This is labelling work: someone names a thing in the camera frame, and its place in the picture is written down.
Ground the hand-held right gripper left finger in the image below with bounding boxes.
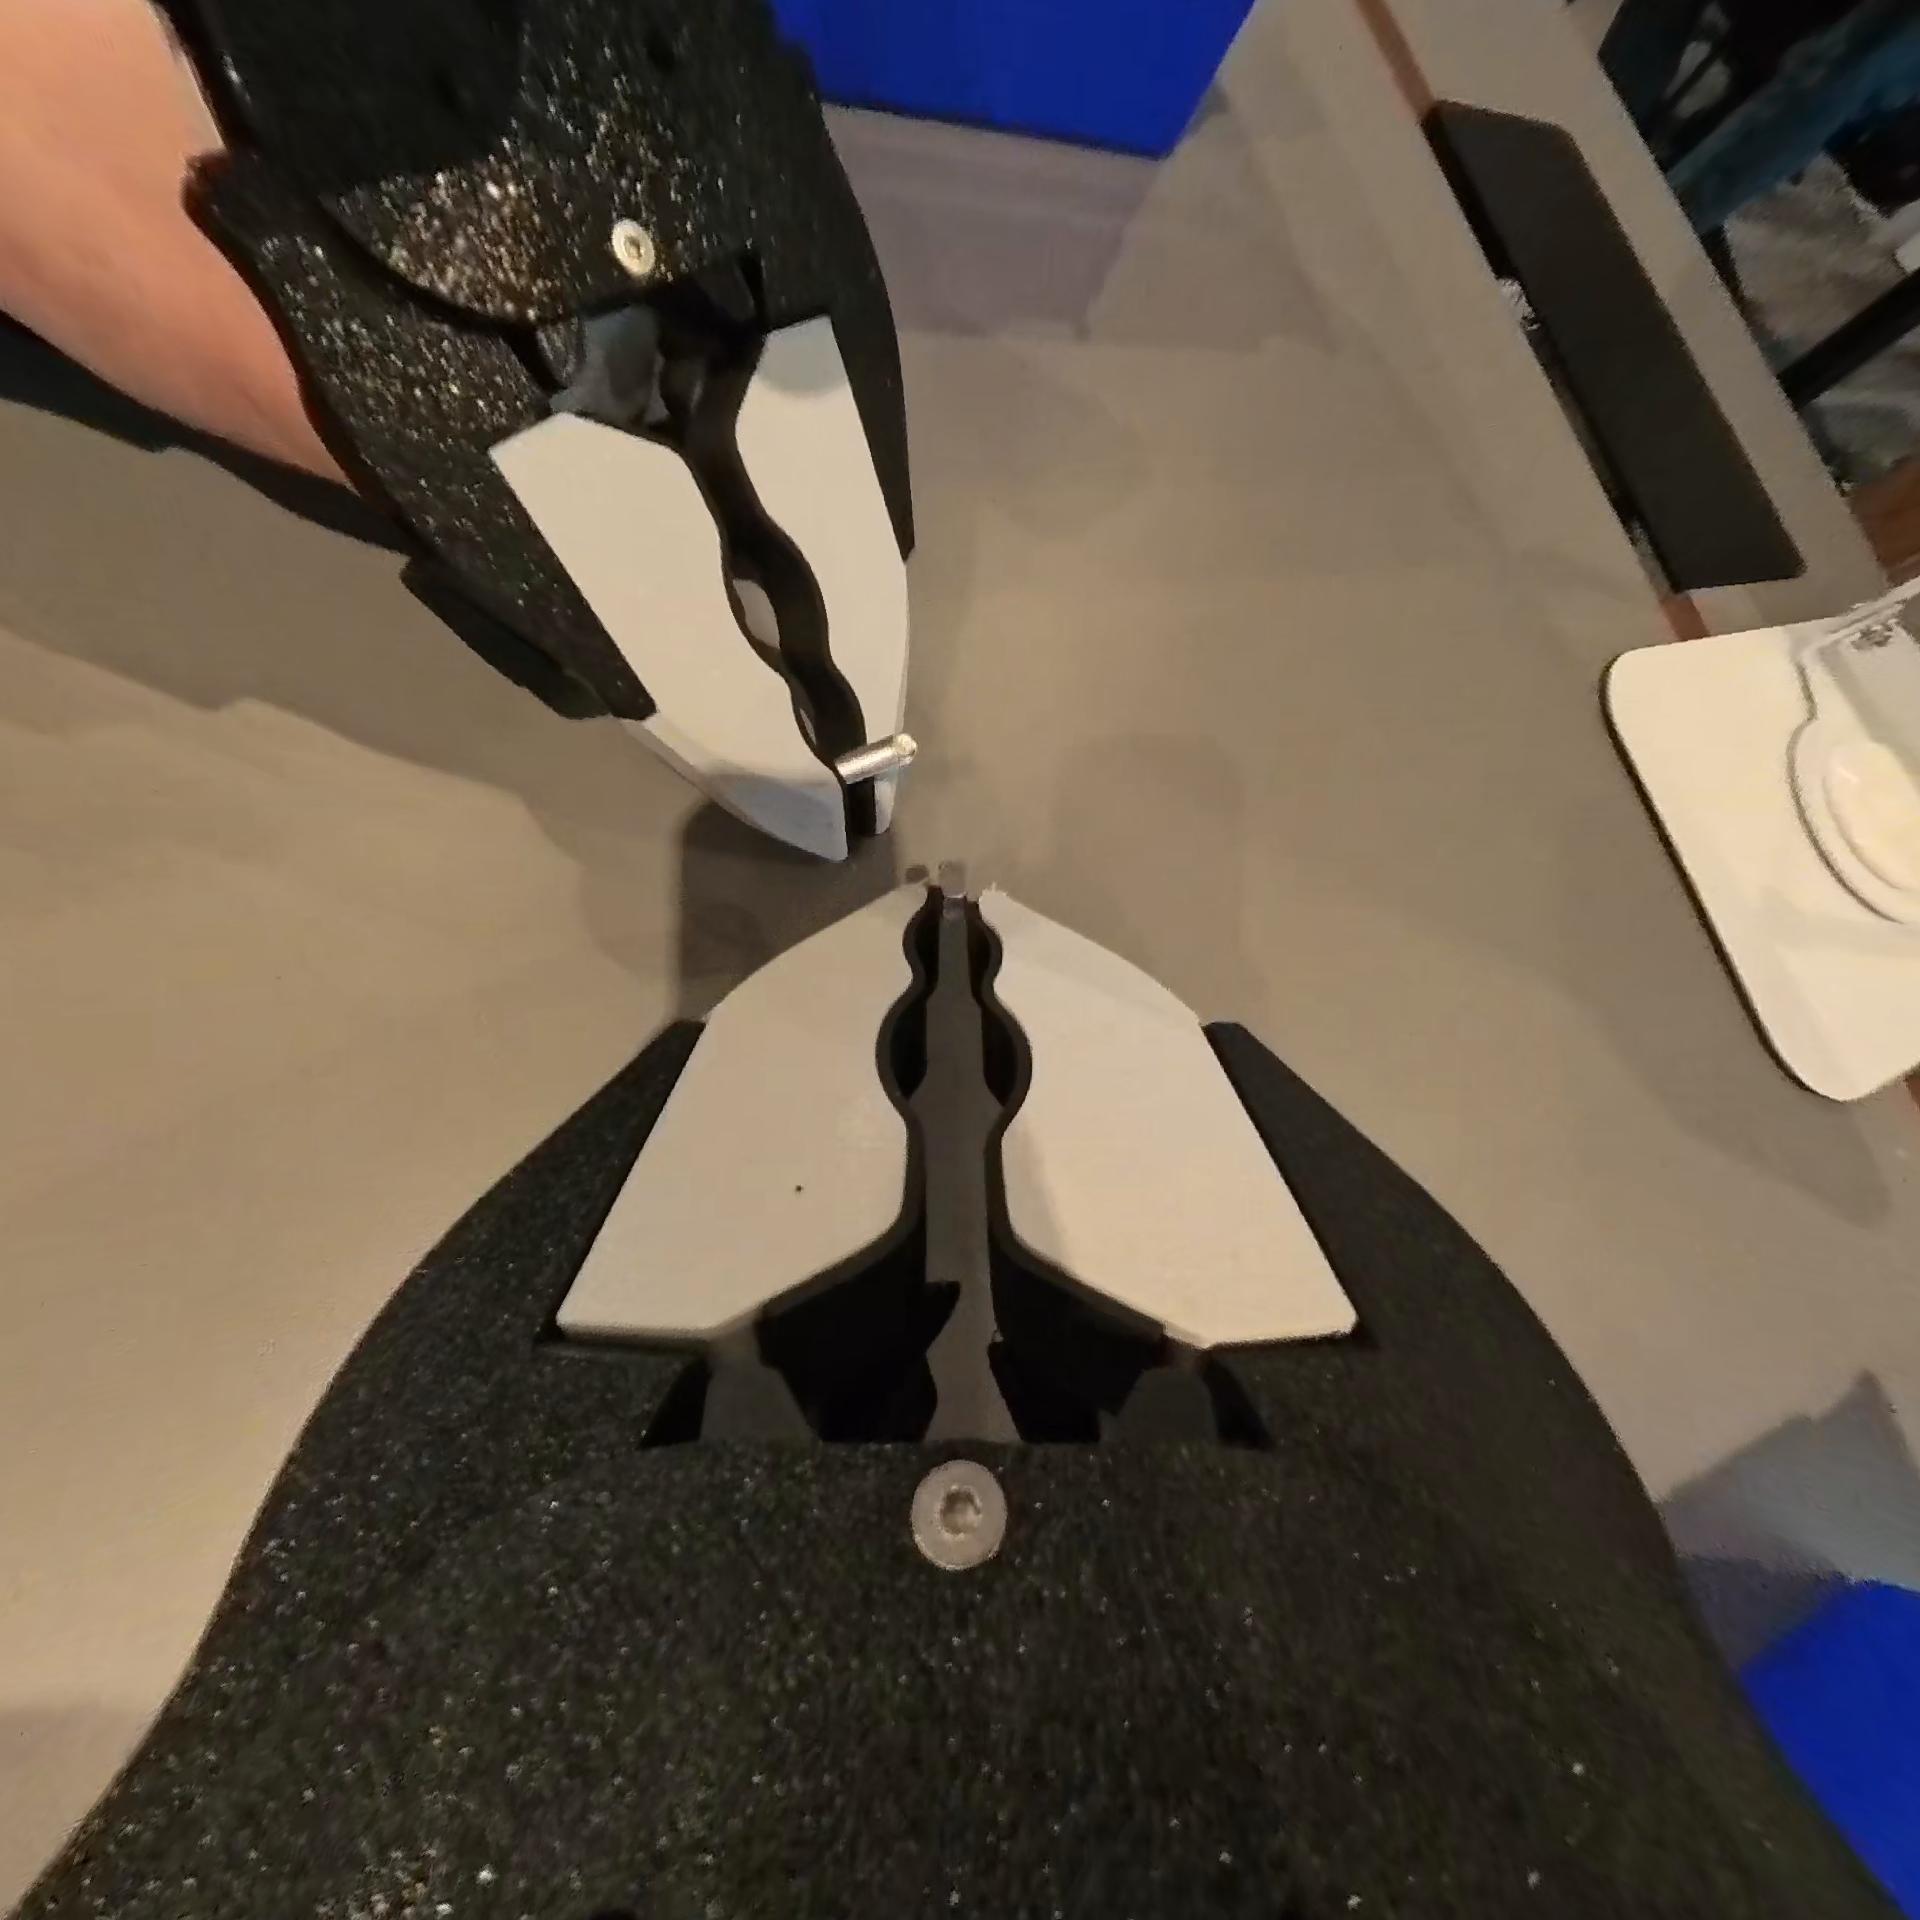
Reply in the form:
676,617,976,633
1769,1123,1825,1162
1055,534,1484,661
558,884,961,1442

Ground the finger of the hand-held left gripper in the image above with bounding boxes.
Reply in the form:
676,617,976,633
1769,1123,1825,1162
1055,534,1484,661
492,412,855,865
731,311,915,834

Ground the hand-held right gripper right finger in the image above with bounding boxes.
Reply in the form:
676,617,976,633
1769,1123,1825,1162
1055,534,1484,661
959,884,1359,1442

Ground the blue plastic bin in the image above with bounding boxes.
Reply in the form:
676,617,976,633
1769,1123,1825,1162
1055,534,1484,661
1733,1582,1920,1920
766,0,1257,162

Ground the person's left hand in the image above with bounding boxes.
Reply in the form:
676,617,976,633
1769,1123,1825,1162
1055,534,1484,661
0,0,350,484

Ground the black rubber mat strip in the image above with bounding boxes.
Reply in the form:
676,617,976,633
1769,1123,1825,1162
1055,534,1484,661
1416,97,1807,594

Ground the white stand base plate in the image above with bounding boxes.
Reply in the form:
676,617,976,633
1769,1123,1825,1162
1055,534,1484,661
1605,577,1920,1105

